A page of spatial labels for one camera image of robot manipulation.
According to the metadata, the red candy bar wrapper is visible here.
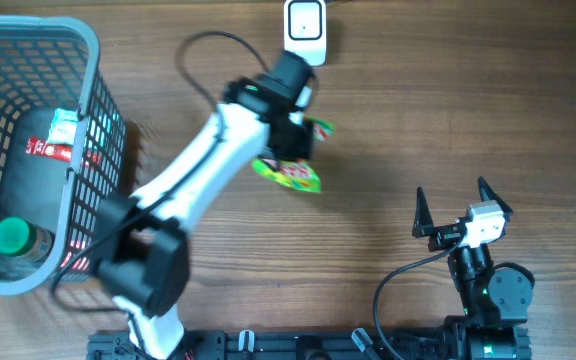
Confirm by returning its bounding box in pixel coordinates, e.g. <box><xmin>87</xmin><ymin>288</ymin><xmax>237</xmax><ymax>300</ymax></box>
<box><xmin>24</xmin><ymin>136</ymin><xmax>103</xmax><ymax>167</ymax></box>

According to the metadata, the grey plastic lattice basket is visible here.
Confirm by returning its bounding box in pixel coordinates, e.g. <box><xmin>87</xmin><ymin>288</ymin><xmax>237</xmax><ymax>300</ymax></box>
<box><xmin>0</xmin><ymin>16</ymin><xmax>127</xmax><ymax>296</ymax></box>

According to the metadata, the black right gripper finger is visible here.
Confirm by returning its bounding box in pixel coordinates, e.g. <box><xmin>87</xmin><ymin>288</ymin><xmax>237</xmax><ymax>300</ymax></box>
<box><xmin>412</xmin><ymin>187</ymin><xmax>435</xmax><ymax>238</ymax></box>
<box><xmin>477</xmin><ymin>176</ymin><xmax>514</xmax><ymax>220</ymax></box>

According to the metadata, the teal white snack pouch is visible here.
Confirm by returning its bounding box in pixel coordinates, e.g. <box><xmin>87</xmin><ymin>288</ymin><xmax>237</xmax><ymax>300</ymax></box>
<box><xmin>46</xmin><ymin>108</ymin><xmax>79</xmax><ymax>146</ymax></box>

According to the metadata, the green Haribo gummy bag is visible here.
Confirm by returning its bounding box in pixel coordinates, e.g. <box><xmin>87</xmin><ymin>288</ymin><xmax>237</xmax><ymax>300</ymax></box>
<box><xmin>251</xmin><ymin>117</ymin><xmax>336</xmax><ymax>193</ymax></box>

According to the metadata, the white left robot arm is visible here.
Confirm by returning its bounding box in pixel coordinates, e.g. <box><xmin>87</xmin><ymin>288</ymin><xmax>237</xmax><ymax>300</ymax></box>
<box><xmin>90</xmin><ymin>51</ymin><xmax>315</xmax><ymax>359</ymax></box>

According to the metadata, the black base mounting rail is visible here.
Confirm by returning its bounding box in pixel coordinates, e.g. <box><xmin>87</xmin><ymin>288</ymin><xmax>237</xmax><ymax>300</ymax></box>
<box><xmin>86</xmin><ymin>327</ymin><xmax>449</xmax><ymax>360</ymax></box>

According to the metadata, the green lid white jar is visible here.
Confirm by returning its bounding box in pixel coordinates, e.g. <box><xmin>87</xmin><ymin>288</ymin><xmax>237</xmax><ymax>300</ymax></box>
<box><xmin>0</xmin><ymin>217</ymin><xmax>55</xmax><ymax>266</ymax></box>

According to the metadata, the white barcode scanner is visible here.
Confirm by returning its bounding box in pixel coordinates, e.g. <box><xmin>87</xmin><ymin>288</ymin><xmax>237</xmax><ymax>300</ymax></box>
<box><xmin>283</xmin><ymin>0</ymin><xmax>327</xmax><ymax>67</ymax></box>

